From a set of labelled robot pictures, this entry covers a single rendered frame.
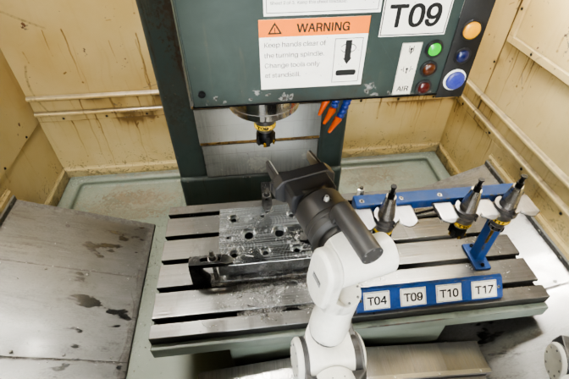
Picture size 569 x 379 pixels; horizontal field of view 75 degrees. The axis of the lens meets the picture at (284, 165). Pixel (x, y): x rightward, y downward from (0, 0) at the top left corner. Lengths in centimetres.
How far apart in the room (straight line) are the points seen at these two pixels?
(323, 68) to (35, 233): 141
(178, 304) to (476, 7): 105
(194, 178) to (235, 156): 22
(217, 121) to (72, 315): 84
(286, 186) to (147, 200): 140
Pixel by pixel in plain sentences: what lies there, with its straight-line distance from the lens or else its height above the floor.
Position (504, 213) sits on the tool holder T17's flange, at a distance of 113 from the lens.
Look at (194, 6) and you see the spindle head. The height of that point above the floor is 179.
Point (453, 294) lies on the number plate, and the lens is 127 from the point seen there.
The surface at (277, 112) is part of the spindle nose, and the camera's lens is 76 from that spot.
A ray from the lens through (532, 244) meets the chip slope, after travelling 165.
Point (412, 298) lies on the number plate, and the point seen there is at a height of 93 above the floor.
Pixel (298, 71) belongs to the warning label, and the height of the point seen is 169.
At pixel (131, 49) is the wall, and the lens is 173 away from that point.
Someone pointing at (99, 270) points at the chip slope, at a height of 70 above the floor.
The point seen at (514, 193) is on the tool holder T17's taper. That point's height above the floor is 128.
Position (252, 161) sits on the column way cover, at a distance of 150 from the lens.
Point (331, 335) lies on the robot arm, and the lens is 71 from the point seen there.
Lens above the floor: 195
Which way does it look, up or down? 41 degrees down
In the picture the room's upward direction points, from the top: straight up
